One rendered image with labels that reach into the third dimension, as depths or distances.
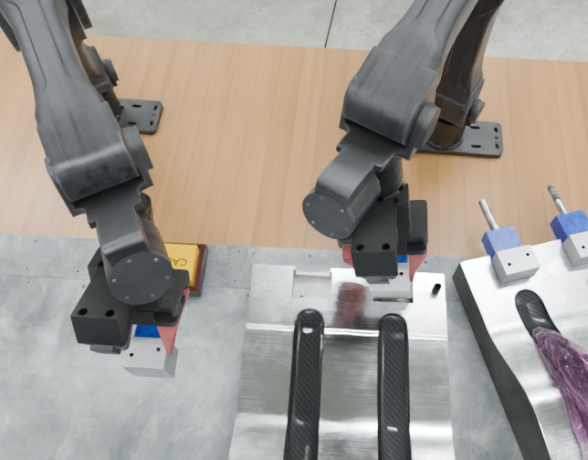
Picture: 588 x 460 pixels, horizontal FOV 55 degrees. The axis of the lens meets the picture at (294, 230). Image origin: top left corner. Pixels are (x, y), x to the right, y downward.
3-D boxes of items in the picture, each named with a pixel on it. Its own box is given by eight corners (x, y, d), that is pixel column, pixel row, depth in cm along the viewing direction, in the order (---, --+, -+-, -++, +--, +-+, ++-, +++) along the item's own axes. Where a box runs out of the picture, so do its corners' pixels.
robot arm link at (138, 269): (201, 280, 52) (154, 173, 45) (111, 318, 50) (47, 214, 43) (175, 216, 61) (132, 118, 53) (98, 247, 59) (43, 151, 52)
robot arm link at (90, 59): (115, 93, 95) (77, 17, 63) (77, 107, 94) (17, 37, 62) (100, 58, 95) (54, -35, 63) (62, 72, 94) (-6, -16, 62)
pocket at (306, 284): (294, 276, 81) (293, 265, 78) (331, 277, 80) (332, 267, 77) (292, 306, 79) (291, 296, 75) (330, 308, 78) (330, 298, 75)
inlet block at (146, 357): (152, 277, 75) (141, 261, 71) (189, 278, 75) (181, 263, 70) (133, 376, 70) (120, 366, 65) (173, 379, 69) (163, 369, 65)
